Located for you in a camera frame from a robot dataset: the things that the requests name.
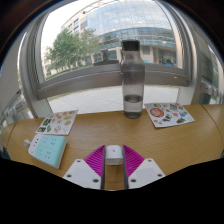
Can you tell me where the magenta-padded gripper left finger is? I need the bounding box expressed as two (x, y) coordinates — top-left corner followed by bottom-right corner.
(62, 144), (107, 191)

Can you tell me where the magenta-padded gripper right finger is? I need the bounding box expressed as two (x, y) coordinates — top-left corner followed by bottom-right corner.
(122, 144), (166, 190)

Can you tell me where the small white charger block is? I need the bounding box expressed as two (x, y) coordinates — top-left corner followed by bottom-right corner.
(105, 144), (124, 166)

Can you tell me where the white and teal power strip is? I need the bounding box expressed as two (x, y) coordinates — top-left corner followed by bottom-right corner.
(23, 133), (68, 170)

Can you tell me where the sticker sheet with food pictures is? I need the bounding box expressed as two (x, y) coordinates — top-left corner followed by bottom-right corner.
(35, 109), (79, 136)

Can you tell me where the sticker sheet with round badges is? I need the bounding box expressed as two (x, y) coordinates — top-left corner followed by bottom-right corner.
(144, 102), (196, 129)

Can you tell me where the clear grey drink bottle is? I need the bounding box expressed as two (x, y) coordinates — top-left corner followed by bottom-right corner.
(119, 39), (146, 120)

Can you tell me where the green tree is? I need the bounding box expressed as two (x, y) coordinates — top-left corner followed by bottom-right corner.
(43, 28), (101, 73)

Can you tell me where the glass-fronted building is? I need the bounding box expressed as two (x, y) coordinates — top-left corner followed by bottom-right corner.
(61, 0), (178, 66)

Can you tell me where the grey window frame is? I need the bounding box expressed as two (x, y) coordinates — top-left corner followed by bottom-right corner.
(18, 0), (201, 118)

